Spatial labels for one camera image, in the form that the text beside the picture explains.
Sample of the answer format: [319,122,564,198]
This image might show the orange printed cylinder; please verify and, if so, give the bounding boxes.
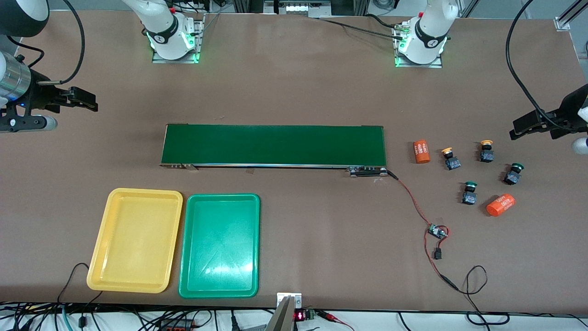
[413,140,431,164]
[486,194,516,217]

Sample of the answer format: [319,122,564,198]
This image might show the yellow plastic tray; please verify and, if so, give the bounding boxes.
[86,188,184,294]

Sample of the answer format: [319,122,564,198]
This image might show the green plastic tray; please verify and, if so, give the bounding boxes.
[178,194,260,299]

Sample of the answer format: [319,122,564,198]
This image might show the green conveyor belt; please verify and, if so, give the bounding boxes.
[159,123,389,177]

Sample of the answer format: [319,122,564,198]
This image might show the aluminium equipment rack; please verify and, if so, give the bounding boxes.
[232,0,368,18]

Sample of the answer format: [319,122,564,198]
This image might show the red terminal block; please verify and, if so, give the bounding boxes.
[158,320,198,331]

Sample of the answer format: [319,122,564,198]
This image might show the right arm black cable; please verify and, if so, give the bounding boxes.
[7,0,86,86]

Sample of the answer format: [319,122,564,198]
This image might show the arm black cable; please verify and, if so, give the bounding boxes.
[505,0,570,131]
[7,0,86,86]

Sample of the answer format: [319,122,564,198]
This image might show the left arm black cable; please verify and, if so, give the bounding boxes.
[505,0,570,131]

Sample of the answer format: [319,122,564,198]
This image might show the aluminium corner post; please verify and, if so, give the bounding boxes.
[554,0,588,32]

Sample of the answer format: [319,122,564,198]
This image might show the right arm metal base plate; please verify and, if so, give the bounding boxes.
[152,14,205,64]

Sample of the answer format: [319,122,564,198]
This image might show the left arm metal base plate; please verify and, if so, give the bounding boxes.
[394,23,444,68]

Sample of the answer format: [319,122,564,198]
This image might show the looped black cable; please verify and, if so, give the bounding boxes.
[452,265,510,326]

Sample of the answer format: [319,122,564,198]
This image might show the thin black cable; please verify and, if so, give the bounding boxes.
[57,263,104,305]

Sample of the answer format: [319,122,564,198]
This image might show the black base power cable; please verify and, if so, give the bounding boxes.
[317,14,405,41]

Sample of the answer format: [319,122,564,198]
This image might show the tangled cable bundle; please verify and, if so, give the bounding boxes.
[0,301,276,331]

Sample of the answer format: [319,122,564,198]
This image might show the red probe wire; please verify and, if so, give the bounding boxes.
[317,310,354,331]

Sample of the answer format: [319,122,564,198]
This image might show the grey metal camera bracket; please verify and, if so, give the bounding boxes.
[264,292,303,331]

